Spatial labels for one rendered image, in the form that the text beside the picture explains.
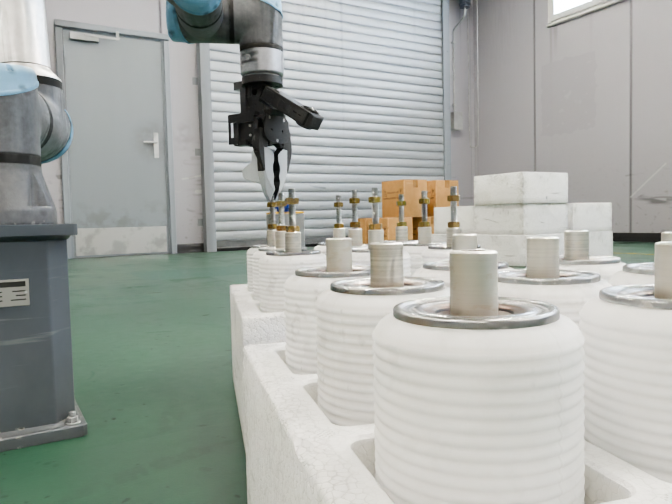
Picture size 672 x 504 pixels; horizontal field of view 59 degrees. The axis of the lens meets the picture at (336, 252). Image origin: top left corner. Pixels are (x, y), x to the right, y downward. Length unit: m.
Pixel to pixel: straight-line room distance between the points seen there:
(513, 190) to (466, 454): 3.34
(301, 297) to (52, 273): 0.51
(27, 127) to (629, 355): 0.82
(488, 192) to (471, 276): 3.43
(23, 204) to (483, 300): 0.74
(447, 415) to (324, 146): 6.47
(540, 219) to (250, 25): 2.79
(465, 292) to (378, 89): 6.94
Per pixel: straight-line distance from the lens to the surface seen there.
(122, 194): 5.93
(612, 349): 0.32
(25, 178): 0.93
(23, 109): 0.95
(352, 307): 0.35
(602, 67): 6.99
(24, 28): 1.12
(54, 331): 0.92
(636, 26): 6.86
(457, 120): 7.84
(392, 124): 7.23
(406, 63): 7.49
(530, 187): 3.57
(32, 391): 0.93
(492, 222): 3.69
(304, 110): 0.99
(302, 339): 0.48
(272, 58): 1.06
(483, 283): 0.27
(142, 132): 6.03
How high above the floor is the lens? 0.30
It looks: 3 degrees down
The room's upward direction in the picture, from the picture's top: 1 degrees counter-clockwise
